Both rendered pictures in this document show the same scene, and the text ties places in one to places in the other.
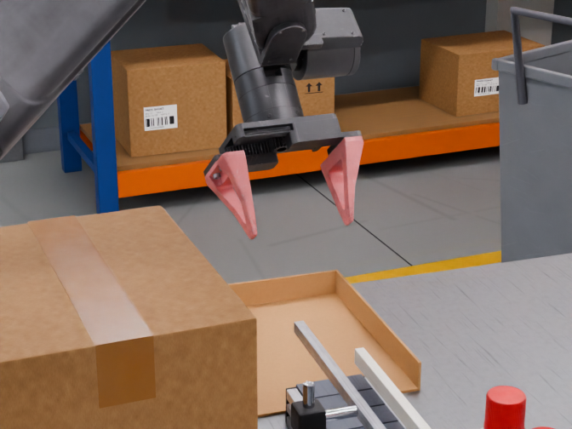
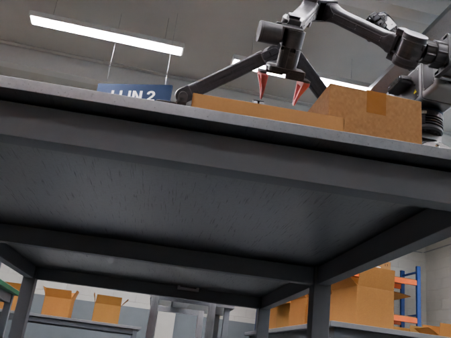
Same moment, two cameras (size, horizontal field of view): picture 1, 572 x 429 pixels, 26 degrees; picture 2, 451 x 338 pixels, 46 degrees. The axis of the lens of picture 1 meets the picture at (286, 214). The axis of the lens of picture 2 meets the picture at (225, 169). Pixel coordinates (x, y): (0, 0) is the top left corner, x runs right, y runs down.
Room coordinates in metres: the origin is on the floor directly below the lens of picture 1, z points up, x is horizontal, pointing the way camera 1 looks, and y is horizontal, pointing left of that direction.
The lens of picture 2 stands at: (2.40, 0.17, 0.46)
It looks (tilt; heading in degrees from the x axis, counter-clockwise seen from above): 20 degrees up; 193
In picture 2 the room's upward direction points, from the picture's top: 7 degrees clockwise
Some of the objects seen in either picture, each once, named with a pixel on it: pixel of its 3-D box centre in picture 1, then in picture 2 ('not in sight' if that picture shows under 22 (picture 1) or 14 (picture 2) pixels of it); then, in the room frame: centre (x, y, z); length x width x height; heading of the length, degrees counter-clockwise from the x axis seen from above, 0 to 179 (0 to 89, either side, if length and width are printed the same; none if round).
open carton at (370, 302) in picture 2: not in sight; (362, 300); (-1.31, 0.35, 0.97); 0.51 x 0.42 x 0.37; 118
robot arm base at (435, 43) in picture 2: not in sight; (433, 53); (0.87, 0.44, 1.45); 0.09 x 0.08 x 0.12; 22
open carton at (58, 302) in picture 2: not in sight; (58, 302); (-4.21, -3.37, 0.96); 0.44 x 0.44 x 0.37; 20
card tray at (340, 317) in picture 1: (284, 339); (252, 149); (1.46, 0.00, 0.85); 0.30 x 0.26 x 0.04; 18
